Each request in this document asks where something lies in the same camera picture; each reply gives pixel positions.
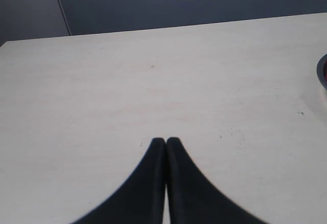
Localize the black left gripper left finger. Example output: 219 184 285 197
75 138 165 224

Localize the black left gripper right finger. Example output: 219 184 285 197
166 137 264 223

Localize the silver metal bowl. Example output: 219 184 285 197
316 54 327 90

